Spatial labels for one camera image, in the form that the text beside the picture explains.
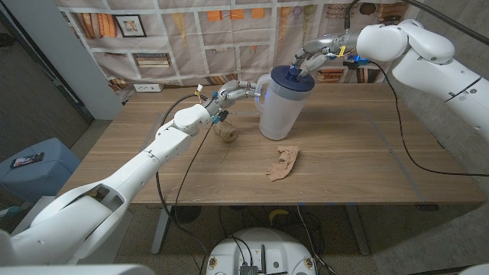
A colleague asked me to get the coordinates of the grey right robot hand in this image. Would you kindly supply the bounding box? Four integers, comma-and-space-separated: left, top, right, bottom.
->
292, 30, 362, 79

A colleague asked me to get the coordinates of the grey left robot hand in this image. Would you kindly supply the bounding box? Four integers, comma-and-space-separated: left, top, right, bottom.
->
208, 79, 267, 115

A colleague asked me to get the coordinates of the translucent white plastic pitcher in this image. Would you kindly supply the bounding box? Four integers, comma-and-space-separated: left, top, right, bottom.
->
254, 74, 313, 141

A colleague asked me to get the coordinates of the dark blue pitcher lid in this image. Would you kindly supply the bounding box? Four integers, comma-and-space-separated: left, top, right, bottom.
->
270, 65, 316, 92

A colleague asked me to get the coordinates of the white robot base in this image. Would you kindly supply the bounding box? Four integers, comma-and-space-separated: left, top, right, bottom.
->
206, 228, 317, 275

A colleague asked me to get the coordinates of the crumpled beige cloth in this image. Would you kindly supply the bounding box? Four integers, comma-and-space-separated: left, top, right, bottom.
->
265, 145, 301, 183

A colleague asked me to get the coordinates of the jute twine spool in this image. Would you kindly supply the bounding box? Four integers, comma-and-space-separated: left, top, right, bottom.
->
212, 118, 239, 164

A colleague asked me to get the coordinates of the printed bookshelf backdrop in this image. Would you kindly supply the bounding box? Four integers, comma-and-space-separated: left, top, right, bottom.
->
55, 0, 425, 102

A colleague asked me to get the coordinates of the black round fan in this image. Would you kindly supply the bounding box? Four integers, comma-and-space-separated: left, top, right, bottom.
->
171, 205, 202, 225

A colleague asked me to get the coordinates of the yellow object under table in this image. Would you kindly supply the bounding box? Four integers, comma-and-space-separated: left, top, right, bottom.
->
268, 209, 290, 225

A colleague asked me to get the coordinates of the white table leg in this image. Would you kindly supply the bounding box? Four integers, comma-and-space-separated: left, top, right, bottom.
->
151, 205, 173, 255

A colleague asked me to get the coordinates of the grey table leg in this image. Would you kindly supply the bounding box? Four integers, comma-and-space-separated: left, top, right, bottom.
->
345, 205, 371, 256

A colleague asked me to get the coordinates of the blue stool with phone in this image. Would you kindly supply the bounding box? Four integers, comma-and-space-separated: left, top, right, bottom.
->
0, 137, 82, 205

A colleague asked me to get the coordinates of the black smartphone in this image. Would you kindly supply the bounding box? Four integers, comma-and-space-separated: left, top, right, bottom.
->
10, 152, 45, 169

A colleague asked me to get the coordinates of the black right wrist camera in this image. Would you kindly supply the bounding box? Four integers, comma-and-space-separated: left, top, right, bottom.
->
342, 55, 370, 70

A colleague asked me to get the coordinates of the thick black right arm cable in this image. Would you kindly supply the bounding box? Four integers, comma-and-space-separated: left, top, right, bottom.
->
342, 0, 489, 47

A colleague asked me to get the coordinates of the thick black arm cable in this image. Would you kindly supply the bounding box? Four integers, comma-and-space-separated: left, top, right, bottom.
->
154, 93, 209, 274
342, 0, 489, 47

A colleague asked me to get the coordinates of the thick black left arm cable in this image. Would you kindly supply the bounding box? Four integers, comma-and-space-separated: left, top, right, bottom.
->
154, 93, 209, 274

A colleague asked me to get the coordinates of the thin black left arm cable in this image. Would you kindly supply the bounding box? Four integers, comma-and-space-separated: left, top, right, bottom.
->
173, 121, 215, 222

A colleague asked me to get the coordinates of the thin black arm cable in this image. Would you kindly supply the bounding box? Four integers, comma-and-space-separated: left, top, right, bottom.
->
173, 121, 215, 222
368, 60, 489, 178

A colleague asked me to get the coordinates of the white wall outlet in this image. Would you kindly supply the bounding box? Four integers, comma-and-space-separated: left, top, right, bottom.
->
133, 82, 164, 93

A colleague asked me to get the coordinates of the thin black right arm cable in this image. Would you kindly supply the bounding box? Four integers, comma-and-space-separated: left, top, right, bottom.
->
368, 60, 489, 178

